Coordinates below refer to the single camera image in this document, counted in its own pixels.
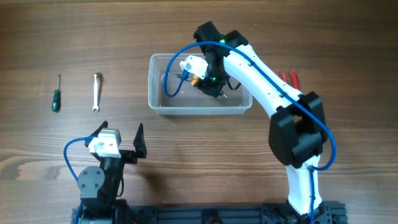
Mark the green handled screwdriver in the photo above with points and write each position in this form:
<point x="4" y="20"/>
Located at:
<point x="56" y="102"/>

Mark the black red screwdriver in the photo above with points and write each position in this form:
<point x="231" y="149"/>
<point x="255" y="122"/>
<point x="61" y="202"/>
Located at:
<point x="224" y="95"/>

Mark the small silver wrench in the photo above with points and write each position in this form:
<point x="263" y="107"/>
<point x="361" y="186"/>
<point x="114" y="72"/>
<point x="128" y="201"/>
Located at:
<point x="96" y="91"/>

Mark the orange black long-nose pliers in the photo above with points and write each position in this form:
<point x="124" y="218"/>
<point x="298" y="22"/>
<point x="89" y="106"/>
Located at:
<point x="192" y="79"/>

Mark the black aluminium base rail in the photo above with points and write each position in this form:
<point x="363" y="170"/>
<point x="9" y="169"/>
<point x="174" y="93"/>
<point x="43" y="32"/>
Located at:
<point x="327" y="212"/>

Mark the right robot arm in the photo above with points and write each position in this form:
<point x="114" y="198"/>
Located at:
<point x="297" y="130"/>

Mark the clear plastic container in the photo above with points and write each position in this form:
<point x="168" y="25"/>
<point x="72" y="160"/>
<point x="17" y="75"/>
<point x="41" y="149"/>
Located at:
<point x="189" y="100"/>

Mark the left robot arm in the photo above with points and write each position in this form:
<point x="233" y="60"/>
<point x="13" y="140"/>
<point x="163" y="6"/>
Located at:
<point x="101" y="186"/>

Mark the red handled cutting pliers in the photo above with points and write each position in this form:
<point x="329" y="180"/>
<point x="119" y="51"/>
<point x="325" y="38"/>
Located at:
<point x="293" y="81"/>

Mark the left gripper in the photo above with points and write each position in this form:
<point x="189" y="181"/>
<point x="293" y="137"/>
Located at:
<point x="131" y="156"/>

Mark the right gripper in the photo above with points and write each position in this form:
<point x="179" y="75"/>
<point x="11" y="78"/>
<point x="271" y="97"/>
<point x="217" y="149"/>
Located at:
<point x="214" y="89"/>

